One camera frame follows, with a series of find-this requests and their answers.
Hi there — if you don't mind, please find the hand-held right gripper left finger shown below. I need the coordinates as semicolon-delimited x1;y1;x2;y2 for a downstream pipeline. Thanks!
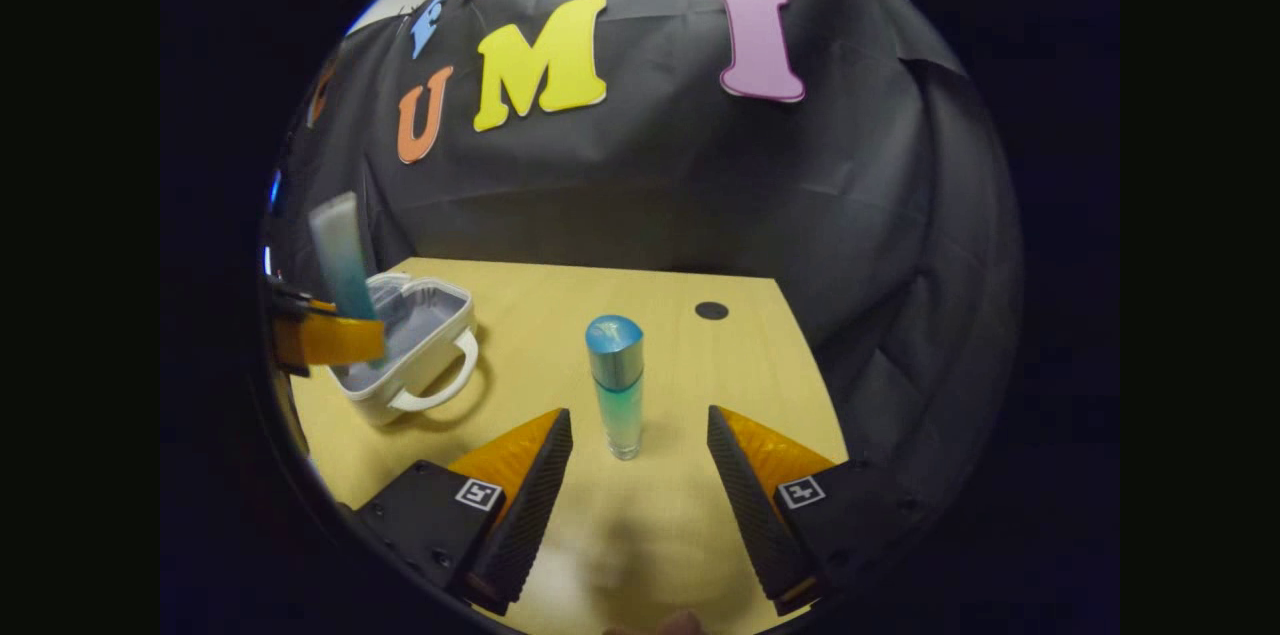
355;407;575;616

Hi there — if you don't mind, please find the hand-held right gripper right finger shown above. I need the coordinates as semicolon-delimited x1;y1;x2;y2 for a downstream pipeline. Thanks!
707;405;933;617

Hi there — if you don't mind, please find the translucent teal skincare tube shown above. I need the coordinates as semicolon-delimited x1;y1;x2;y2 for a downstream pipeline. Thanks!
307;191;387;368

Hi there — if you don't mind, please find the white suitcase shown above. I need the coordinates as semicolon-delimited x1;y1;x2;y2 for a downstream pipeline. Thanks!
328;271;482;428

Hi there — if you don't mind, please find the blue capped skincare bottle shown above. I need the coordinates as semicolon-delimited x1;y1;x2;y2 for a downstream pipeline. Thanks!
584;314;647;462

